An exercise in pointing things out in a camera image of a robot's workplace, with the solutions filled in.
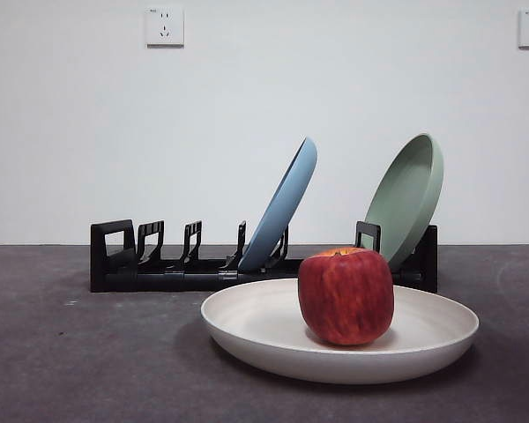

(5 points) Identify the cream yellow plate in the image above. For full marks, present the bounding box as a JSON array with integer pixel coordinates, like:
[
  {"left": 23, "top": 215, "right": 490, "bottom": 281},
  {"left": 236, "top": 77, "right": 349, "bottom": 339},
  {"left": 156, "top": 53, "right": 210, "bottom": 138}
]
[{"left": 200, "top": 277, "right": 481, "bottom": 385}]

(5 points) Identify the red apple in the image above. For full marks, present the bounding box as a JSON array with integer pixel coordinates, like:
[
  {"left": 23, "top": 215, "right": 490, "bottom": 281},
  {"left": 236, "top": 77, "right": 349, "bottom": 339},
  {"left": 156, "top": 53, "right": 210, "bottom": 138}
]
[{"left": 297, "top": 247, "right": 395, "bottom": 346}]

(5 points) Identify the blue plate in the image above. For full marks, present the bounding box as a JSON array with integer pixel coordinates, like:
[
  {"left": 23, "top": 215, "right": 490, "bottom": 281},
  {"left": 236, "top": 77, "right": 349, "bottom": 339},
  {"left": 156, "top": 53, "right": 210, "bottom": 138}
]
[{"left": 237, "top": 136, "right": 318, "bottom": 273}]

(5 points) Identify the black plate rack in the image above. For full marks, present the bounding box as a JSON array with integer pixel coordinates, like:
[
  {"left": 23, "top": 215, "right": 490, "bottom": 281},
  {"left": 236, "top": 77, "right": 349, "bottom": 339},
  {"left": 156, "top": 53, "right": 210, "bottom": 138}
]
[{"left": 90, "top": 219, "right": 439, "bottom": 294}]

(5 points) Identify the green plate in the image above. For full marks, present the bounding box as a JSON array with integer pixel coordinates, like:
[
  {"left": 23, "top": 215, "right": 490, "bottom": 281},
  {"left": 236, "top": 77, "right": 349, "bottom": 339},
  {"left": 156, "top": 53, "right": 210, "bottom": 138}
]
[{"left": 363, "top": 133, "right": 445, "bottom": 270}]

